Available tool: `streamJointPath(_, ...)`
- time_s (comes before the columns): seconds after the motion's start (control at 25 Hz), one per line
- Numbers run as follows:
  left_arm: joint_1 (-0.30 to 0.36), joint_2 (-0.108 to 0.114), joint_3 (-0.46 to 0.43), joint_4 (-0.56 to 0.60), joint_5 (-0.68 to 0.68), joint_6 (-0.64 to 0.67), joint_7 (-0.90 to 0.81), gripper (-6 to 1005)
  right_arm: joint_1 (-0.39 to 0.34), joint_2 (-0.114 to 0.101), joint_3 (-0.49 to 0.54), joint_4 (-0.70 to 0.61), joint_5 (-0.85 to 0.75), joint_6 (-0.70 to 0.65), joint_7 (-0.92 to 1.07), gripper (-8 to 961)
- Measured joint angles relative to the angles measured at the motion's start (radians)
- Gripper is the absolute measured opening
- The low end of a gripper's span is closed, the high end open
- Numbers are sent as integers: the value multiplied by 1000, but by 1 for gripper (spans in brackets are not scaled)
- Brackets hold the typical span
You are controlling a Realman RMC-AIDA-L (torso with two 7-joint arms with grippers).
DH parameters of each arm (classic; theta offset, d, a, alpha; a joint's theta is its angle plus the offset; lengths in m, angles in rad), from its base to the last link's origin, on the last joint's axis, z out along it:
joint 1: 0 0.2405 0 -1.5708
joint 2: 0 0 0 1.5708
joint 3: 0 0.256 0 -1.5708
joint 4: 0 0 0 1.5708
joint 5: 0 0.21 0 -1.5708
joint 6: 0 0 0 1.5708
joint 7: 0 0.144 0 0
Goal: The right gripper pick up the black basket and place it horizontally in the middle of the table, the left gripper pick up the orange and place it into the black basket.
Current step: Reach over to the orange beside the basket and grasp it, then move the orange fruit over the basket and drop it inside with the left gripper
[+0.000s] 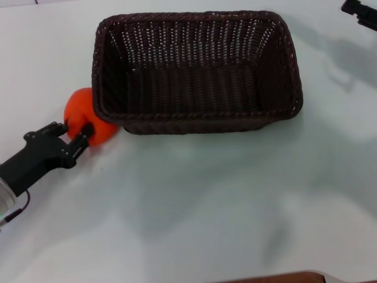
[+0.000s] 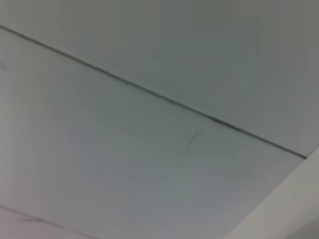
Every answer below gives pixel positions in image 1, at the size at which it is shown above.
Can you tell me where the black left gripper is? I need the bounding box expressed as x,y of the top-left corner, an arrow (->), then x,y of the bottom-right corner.
0,121 -> 95,198

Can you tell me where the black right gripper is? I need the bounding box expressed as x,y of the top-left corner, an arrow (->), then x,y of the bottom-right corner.
341,0 -> 377,32

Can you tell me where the orange fruit with stem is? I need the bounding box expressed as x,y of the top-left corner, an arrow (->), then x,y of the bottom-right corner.
63,87 -> 118,147

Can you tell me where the dark brown woven basket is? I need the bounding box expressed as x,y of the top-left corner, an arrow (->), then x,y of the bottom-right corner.
91,10 -> 304,136

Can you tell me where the brown rounded board edge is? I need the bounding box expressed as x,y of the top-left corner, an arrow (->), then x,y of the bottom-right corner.
217,270 -> 328,283

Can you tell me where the thin dark wrist cable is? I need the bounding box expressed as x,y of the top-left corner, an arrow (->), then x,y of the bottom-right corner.
1,190 -> 32,228

